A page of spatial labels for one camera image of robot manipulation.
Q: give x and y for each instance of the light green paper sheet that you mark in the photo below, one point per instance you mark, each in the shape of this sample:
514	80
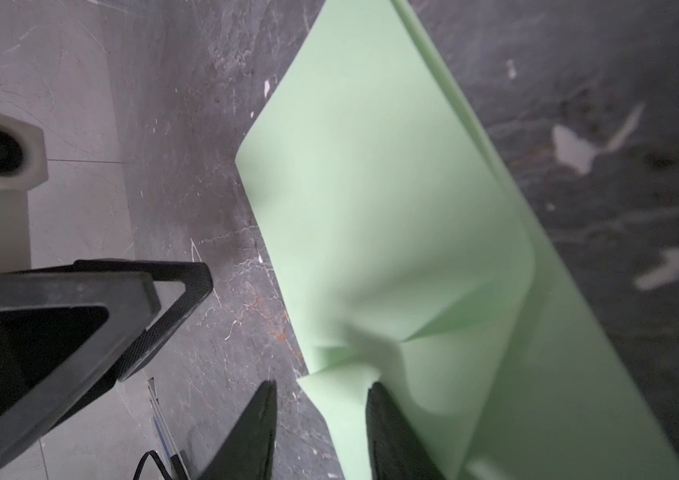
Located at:
405	254

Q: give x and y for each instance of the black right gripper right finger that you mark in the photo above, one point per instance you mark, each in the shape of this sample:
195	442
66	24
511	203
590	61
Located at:
395	452

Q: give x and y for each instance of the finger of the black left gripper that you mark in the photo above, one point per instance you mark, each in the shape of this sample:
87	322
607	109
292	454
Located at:
180	288
59	335

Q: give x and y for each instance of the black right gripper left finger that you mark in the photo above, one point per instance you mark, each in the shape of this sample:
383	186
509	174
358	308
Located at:
247	452

